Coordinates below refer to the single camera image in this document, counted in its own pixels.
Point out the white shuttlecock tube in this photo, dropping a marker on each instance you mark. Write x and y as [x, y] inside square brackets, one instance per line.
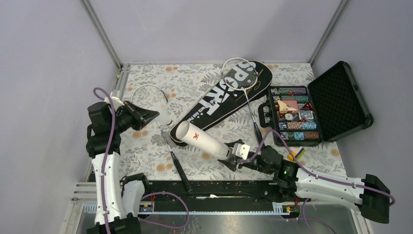
[196, 137]

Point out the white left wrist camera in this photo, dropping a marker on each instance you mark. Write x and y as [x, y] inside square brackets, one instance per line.
[116, 100]

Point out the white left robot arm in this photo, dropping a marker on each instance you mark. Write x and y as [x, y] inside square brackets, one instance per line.
[117, 201]

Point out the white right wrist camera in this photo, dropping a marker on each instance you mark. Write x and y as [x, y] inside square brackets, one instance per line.
[241, 150]

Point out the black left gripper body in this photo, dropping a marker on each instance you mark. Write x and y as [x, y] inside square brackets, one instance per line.
[126, 119]

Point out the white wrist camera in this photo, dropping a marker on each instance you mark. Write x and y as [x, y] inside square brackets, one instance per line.
[116, 100]
[241, 150]

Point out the red playing card box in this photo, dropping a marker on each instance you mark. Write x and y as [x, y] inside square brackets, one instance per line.
[288, 106]

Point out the black poker chip case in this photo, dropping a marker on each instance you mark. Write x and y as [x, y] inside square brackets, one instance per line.
[330, 107]

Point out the black racket cover bag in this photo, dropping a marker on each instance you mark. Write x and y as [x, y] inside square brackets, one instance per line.
[220, 102]

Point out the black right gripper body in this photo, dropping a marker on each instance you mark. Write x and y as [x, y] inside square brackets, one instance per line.
[254, 164]

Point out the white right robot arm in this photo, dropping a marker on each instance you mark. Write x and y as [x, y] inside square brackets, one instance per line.
[368, 195]

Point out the white racket black handle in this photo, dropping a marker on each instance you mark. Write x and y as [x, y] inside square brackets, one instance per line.
[152, 97]

